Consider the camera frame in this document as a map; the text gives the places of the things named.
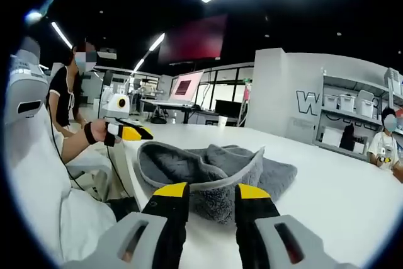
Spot grey towel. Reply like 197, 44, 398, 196
137, 141, 298, 226

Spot white flat carton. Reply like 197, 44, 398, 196
322, 126, 343, 147

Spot person's left hand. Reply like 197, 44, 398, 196
89, 119, 123, 145

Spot black wristband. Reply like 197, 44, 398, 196
83, 122, 97, 144

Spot white height-adjustable desk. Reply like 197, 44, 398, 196
140, 98, 218, 125

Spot grey ceiling-mounted box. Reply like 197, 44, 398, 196
96, 49, 117, 60

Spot white chair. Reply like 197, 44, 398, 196
67, 169, 110, 202

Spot laptop with pink screen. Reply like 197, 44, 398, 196
140, 69, 205, 108

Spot grey chest device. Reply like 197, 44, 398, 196
6, 37, 50, 128

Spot black monitor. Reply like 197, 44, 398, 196
215, 99, 243, 115

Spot operator arm white sleeve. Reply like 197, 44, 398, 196
4, 105, 117, 265

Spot black backpack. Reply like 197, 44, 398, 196
339, 123, 356, 151

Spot tall white storage box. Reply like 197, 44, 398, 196
355, 89, 375, 118

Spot metal shelf rack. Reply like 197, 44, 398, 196
311, 67, 403, 163

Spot white storage box stack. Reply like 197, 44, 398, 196
383, 67, 403, 90

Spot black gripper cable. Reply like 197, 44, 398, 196
106, 146, 130, 199

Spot black device cable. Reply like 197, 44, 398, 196
46, 103, 105, 202

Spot red wall screen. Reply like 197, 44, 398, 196
157, 13, 228, 65

